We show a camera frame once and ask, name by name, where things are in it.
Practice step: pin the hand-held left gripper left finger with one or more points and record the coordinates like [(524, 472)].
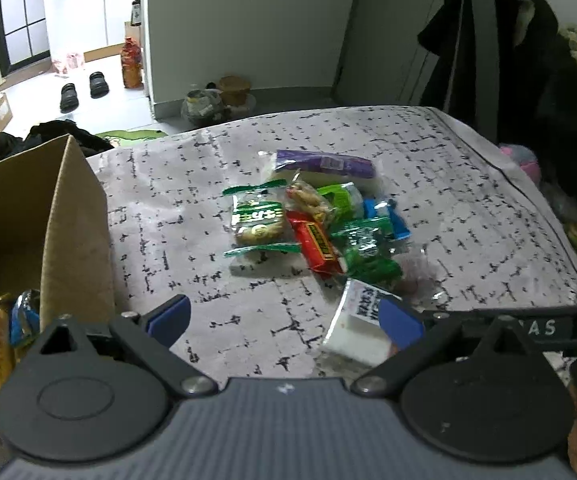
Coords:
[(168, 317)]

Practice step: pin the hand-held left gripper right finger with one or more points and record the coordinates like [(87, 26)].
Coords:
[(399, 321)]

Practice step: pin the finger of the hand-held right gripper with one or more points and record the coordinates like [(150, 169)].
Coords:
[(458, 315)]

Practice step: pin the green cookie packet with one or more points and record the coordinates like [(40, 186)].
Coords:
[(258, 220)]

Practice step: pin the brown cardboard box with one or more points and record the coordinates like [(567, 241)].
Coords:
[(13, 210)]

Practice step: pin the white snack packet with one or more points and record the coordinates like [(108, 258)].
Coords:
[(356, 320)]

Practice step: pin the clear plastic wrapper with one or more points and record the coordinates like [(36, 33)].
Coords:
[(421, 275)]

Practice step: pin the dark green snack packet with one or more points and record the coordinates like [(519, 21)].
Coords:
[(368, 255)]

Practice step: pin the red orange snack bar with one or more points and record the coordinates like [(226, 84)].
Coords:
[(318, 245)]

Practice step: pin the grey printed blanket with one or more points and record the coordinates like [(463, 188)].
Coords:
[(193, 200)]

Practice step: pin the blue yellow snack packet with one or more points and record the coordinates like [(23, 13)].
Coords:
[(23, 317)]

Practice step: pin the clear peanut packet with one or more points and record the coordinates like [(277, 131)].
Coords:
[(311, 200)]

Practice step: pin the purple snack packet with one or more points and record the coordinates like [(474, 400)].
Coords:
[(318, 162)]

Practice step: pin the green floor mat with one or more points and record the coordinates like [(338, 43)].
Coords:
[(133, 136)]

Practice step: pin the clear trash bag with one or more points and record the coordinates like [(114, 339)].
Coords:
[(201, 105)]

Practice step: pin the brown round pot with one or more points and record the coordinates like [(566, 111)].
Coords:
[(236, 91)]

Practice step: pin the black shoe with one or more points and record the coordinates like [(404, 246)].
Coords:
[(99, 83), (69, 96)]

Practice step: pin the orange plastic bottle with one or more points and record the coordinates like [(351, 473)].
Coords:
[(131, 62)]

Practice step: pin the black hanging coat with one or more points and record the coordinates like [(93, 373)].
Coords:
[(518, 60)]

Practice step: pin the pink plastic bag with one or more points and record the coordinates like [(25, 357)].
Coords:
[(68, 62)]

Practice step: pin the black spray bottle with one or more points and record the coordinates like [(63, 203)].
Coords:
[(136, 7)]

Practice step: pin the white kitchen cabinet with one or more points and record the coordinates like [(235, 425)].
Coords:
[(93, 5)]

